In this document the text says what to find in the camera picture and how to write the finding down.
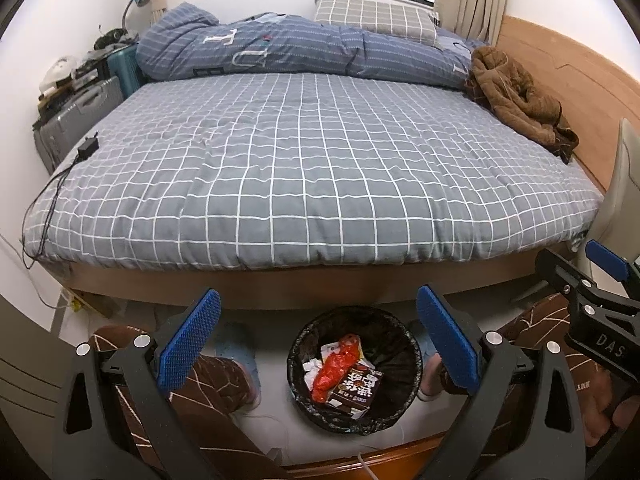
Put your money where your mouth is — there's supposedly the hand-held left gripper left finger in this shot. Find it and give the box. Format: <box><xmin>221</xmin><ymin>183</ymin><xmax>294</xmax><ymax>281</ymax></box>
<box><xmin>52</xmin><ymin>287</ymin><xmax>223</xmax><ymax>480</ymax></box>

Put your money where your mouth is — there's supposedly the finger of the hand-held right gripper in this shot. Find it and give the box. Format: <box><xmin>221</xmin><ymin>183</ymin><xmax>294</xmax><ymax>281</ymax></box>
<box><xmin>535</xmin><ymin>248</ymin><xmax>640</xmax><ymax>331</ymax></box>
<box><xmin>585</xmin><ymin>240</ymin><xmax>640</xmax><ymax>306</ymax></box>

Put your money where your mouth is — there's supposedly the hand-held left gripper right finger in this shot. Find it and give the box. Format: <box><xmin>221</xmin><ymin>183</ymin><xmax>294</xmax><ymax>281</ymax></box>
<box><xmin>416</xmin><ymin>284</ymin><xmax>588</xmax><ymax>480</ymax></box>

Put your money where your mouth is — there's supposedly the black lined trash bin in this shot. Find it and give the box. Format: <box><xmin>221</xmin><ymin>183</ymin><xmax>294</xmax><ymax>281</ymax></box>
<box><xmin>286</xmin><ymin>306</ymin><xmax>423</xmax><ymax>435</ymax></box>

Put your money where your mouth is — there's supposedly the brown printed box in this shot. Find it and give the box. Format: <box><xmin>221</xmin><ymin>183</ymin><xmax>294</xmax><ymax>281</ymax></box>
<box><xmin>325</xmin><ymin>367</ymin><xmax>383</xmax><ymax>421</ymax></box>

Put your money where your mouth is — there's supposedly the red plastic bag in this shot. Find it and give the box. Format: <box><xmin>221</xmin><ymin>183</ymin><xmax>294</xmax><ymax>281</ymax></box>
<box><xmin>311</xmin><ymin>334</ymin><xmax>362</xmax><ymax>405</ymax></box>

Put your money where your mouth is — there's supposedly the white tissue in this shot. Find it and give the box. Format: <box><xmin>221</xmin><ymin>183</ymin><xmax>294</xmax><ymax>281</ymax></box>
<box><xmin>301</xmin><ymin>357</ymin><xmax>326</xmax><ymax>386</ymax></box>

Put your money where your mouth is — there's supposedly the person's right hand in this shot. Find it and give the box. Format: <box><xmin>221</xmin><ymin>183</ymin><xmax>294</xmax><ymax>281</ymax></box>
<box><xmin>582</xmin><ymin>372</ymin><xmax>633</xmax><ymax>448</ymax></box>

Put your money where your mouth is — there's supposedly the brown fleece garment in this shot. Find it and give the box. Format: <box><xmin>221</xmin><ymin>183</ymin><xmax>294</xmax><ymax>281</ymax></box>
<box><xmin>465</xmin><ymin>46</ymin><xmax>580</xmax><ymax>163</ymax></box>

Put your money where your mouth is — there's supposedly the bed with grey checked sheet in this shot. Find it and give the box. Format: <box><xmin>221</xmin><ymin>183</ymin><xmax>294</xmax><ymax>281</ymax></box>
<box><xmin>47</xmin><ymin>15</ymin><xmax>640</xmax><ymax>317</ymax></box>

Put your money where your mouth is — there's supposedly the black charger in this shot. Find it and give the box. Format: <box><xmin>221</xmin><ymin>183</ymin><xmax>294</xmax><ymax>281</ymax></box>
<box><xmin>76</xmin><ymin>132</ymin><xmax>100</xmax><ymax>161</ymax></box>

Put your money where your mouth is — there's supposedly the grey suitcase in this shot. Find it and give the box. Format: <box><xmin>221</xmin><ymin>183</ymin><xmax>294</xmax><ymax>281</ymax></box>
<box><xmin>34</xmin><ymin>76</ymin><xmax>123</xmax><ymax>173</ymax></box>

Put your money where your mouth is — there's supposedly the teal suitcase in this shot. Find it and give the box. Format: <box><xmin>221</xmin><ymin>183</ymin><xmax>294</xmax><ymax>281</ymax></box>
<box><xmin>105</xmin><ymin>45</ymin><xmax>146</xmax><ymax>101</ymax></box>

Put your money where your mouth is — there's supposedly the black electronic device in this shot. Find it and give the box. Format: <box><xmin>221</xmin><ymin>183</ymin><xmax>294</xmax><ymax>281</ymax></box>
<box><xmin>72</xmin><ymin>57</ymin><xmax>108</xmax><ymax>83</ymax></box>

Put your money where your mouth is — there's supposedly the white appliance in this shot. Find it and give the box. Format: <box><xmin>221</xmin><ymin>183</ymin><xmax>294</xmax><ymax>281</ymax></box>
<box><xmin>39</xmin><ymin>55</ymin><xmax>78</xmax><ymax>96</ymax></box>

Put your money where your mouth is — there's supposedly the blue striped quilt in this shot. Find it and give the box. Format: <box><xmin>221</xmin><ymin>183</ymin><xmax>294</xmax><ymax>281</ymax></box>
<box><xmin>136</xmin><ymin>2</ymin><xmax>493</xmax><ymax>92</ymax></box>

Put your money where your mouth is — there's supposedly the grey checked pillow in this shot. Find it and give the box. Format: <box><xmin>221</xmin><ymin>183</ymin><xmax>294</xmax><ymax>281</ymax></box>
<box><xmin>314</xmin><ymin>0</ymin><xmax>440</xmax><ymax>46</ymax></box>

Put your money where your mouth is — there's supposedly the white cable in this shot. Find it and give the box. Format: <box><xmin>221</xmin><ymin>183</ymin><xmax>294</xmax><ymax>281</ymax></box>
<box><xmin>356</xmin><ymin>452</ymin><xmax>382</xmax><ymax>480</ymax></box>
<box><xmin>0</xmin><ymin>235</ymin><xmax>68</xmax><ymax>311</ymax></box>

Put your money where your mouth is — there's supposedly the black charger cable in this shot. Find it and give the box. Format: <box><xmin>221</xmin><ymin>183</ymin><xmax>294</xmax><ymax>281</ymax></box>
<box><xmin>21</xmin><ymin>157</ymin><xmax>81</xmax><ymax>268</ymax></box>

